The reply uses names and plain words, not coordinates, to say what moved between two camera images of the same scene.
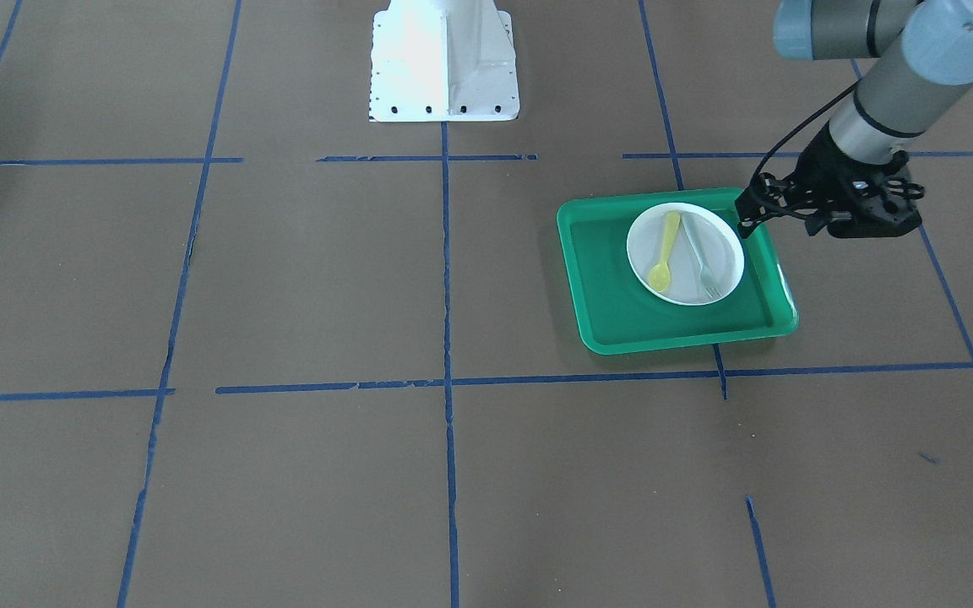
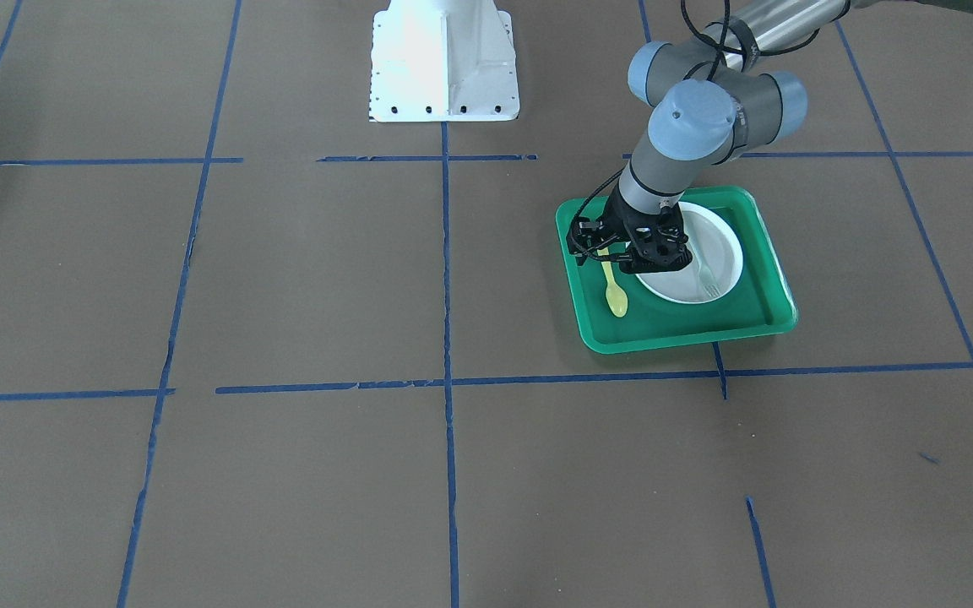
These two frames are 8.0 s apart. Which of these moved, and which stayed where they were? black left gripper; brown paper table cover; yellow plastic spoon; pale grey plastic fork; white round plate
Moved: black left gripper; yellow plastic spoon
Stayed: white round plate; brown paper table cover; pale grey plastic fork
